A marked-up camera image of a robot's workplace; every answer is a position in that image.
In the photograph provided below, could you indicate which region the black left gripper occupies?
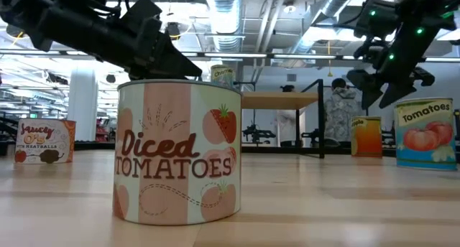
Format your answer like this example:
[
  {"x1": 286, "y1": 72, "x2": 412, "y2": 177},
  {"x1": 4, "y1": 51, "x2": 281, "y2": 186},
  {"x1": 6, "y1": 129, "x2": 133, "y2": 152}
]
[{"x1": 118, "y1": 0, "x2": 203, "y2": 80}]

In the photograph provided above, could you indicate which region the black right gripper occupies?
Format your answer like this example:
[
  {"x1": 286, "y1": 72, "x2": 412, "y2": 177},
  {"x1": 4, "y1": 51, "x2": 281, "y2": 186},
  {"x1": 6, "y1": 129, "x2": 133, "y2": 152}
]
[{"x1": 346, "y1": 65, "x2": 436, "y2": 111}]

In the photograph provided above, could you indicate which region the blue-green cherries can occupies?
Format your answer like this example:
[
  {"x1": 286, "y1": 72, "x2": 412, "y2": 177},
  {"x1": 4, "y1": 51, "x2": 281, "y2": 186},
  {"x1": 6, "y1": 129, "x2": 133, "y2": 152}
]
[{"x1": 210, "y1": 64, "x2": 235, "y2": 88}]

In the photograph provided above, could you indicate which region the orange pineapple can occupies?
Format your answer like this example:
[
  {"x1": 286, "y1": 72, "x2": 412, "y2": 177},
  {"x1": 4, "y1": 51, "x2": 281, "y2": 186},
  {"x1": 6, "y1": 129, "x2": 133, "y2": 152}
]
[{"x1": 350, "y1": 116, "x2": 383, "y2": 158}]

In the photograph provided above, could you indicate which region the blue tomatoes can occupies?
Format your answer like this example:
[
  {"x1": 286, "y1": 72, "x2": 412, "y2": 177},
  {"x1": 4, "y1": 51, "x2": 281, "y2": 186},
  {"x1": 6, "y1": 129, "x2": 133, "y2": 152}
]
[{"x1": 393, "y1": 97, "x2": 458, "y2": 172}]

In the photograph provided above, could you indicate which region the diced tomatoes can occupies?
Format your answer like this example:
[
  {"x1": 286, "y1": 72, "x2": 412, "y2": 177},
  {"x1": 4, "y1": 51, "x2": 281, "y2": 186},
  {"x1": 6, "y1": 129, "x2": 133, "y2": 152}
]
[{"x1": 113, "y1": 78, "x2": 242, "y2": 226}]

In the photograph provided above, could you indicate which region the orange white Saucy O's can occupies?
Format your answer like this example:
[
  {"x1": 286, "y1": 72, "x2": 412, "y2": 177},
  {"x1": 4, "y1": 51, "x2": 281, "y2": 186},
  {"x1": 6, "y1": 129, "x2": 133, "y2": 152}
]
[{"x1": 14, "y1": 118, "x2": 77, "y2": 165}]

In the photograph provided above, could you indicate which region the person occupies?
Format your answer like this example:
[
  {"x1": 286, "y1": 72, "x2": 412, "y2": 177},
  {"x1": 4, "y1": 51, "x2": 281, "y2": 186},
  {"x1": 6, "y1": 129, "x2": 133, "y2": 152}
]
[
  {"x1": 275, "y1": 84, "x2": 306, "y2": 147},
  {"x1": 324, "y1": 78, "x2": 364, "y2": 147}
]

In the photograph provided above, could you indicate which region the wooden shelf with black frame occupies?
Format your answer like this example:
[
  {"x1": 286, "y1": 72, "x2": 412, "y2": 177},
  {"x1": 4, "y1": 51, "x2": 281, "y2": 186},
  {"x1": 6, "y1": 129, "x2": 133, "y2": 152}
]
[{"x1": 241, "y1": 78, "x2": 326, "y2": 159}]

